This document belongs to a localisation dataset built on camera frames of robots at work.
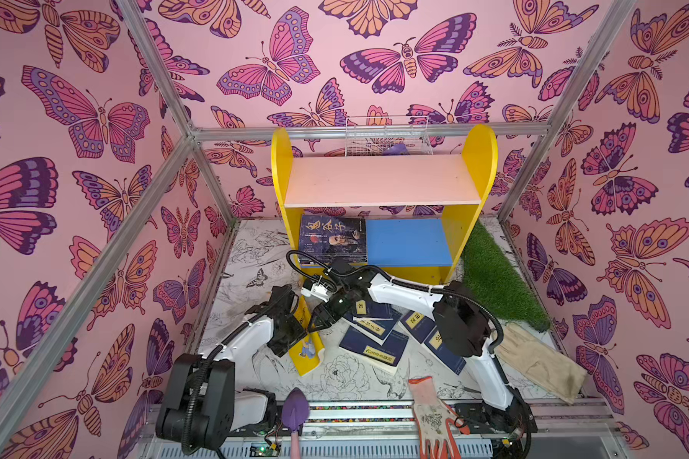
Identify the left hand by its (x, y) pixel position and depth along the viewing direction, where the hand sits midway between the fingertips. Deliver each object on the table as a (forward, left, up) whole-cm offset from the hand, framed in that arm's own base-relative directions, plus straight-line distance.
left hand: (302, 338), depth 89 cm
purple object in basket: (+50, -30, +34) cm, 68 cm away
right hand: (+1, -4, +9) cm, 10 cm away
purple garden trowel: (-21, -1, +1) cm, 21 cm away
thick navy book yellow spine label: (-7, -25, +3) cm, 26 cm away
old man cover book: (+23, -7, +21) cm, 32 cm away
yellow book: (-6, -2, +2) cm, 6 cm away
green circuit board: (-29, +6, -2) cm, 29 cm away
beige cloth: (-5, -71, +1) cm, 71 cm away
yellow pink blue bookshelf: (+56, -39, -1) cm, 68 cm away
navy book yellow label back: (+5, -22, +2) cm, 23 cm away
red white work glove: (-23, -37, +2) cm, 44 cm away
